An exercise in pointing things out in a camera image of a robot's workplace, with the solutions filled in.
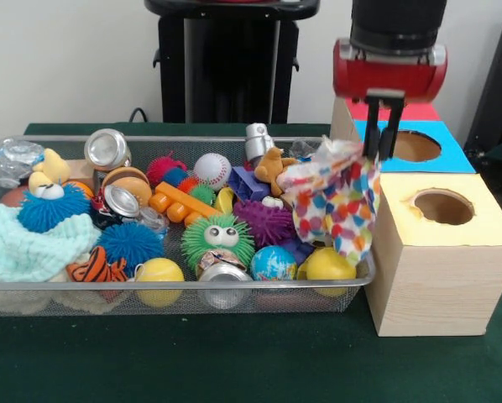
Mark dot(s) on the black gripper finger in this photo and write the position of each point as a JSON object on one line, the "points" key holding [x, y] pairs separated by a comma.
{"points": [[371, 130], [390, 130]]}

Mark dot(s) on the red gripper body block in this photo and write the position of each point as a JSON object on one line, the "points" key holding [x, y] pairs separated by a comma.
{"points": [[389, 77]]}

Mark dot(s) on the heart print cloth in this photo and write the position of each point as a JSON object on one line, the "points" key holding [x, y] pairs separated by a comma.
{"points": [[339, 201]]}

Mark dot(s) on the brown plush teddy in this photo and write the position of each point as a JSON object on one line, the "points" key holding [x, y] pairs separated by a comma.
{"points": [[272, 168]]}

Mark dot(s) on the mint green cloth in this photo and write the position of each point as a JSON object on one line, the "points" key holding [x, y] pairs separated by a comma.
{"points": [[24, 248]]}

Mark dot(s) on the wooden box with three holes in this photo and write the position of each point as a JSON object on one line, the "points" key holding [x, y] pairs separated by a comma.
{"points": [[436, 277]]}

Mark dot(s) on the clear mesh bin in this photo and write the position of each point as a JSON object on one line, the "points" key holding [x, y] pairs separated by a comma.
{"points": [[91, 307]]}

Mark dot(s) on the silver toy robot figure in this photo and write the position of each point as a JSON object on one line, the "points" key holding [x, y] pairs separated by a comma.
{"points": [[258, 138]]}

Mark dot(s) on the yellow ball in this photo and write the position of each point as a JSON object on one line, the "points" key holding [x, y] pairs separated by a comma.
{"points": [[159, 270], [322, 267]]}

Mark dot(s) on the small globe ball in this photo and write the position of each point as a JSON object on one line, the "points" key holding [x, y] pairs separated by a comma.
{"points": [[274, 263]]}

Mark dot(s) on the green spiky ball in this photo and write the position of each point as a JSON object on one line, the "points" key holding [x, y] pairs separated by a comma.
{"points": [[217, 243]]}

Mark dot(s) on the orange bumpy toy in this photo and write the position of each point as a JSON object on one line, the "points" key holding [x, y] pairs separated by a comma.
{"points": [[180, 201]]}

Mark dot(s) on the blue spiky ball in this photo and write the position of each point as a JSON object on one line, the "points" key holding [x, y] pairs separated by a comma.
{"points": [[51, 210], [129, 243]]}

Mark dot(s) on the dark green table cloth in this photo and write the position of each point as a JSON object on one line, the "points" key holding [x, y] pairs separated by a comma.
{"points": [[234, 361]]}

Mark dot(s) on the orange tiger plush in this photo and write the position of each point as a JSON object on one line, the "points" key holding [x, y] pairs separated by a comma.
{"points": [[96, 267]]}

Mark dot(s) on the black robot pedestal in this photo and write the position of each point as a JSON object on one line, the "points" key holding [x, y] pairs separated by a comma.
{"points": [[226, 67]]}

